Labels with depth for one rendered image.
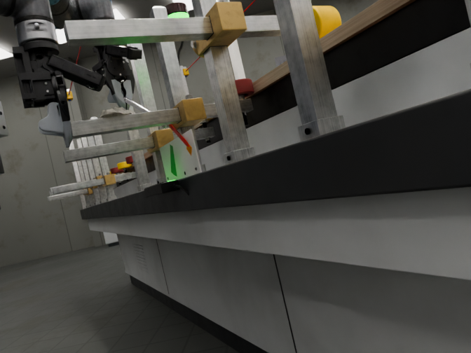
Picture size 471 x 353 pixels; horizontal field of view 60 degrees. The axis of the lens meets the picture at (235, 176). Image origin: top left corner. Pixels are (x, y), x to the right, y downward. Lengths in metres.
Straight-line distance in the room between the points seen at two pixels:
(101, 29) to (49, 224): 8.05
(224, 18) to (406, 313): 0.62
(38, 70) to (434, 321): 0.88
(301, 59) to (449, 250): 0.29
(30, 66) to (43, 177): 7.77
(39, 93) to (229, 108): 0.38
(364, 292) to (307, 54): 0.54
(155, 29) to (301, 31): 0.26
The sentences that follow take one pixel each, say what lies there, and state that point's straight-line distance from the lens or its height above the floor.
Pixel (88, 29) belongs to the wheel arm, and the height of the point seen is 0.94.
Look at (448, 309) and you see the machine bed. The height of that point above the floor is 0.38.
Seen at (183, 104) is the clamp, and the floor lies 0.86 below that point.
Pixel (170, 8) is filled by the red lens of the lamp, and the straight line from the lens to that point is 1.08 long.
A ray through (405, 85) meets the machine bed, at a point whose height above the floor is 0.76.
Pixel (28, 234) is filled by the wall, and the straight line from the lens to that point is 8.91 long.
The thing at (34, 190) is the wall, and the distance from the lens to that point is 8.77.
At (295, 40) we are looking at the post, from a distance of 0.57.
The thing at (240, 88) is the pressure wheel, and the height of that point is 0.88.
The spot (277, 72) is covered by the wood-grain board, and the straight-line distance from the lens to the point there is 0.97.
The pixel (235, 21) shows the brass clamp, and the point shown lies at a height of 0.93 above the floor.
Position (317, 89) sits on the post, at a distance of 0.55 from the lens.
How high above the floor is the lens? 0.67
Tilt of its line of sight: level
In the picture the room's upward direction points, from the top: 13 degrees counter-clockwise
